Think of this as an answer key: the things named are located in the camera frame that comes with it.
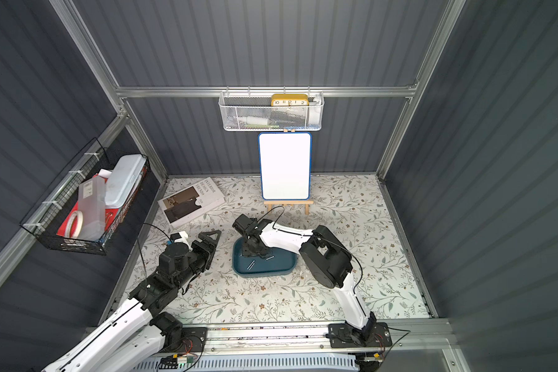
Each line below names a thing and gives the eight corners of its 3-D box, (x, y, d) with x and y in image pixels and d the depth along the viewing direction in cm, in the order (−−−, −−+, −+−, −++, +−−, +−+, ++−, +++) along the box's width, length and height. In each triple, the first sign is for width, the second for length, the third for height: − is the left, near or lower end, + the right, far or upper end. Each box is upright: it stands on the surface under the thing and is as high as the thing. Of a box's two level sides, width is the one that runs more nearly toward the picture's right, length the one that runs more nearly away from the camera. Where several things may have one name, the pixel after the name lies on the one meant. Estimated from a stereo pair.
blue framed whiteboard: (263, 211, 109) (256, 156, 82) (265, 188, 118) (259, 132, 92) (307, 211, 109) (314, 155, 82) (305, 188, 118) (311, 132, 92)
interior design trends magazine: (173, 230, 102) (169, 225, 99) (161, 205, 111) (157, 200, 108) (227, 202, 112) (225, 196, 109) (212, 181, 121) (210, 176, 118)
